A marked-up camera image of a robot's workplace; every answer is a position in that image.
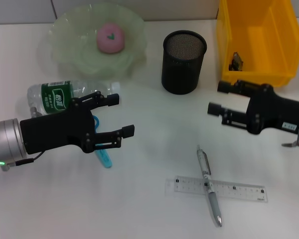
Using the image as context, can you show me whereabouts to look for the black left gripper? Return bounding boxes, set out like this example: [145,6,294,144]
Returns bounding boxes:
[19,91,136,154]

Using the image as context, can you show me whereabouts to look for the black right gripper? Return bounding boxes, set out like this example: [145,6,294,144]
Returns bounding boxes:
[207,79,299,138]

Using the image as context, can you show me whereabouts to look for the pink toy peach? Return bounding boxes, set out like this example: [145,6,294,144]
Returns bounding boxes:
[96,22,126,54]

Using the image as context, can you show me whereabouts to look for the blue teal scissors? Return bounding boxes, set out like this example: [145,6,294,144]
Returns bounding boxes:
[91,114,114,169]

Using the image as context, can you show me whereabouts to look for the black mesh pen holder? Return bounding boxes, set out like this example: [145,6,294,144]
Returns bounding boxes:
[161,30,208,95]

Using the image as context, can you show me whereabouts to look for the clear green-label water bottle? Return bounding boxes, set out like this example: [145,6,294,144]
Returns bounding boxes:
[27,80,122,116]

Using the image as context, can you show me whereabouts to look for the green glass fruit plate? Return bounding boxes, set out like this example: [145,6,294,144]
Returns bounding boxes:
[48,2,149,81]

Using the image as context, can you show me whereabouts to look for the clear plastic ruler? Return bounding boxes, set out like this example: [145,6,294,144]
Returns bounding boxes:
[165,175,269,203]

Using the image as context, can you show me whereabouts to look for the silver grey pen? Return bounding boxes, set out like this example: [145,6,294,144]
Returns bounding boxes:
[196,144,223,228]

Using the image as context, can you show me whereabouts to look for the yellow plastic bin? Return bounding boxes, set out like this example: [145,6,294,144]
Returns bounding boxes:
[216,0,299,88]

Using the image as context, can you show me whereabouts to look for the left gripper cable with plug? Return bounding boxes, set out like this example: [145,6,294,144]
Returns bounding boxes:
[0,106,45,173]

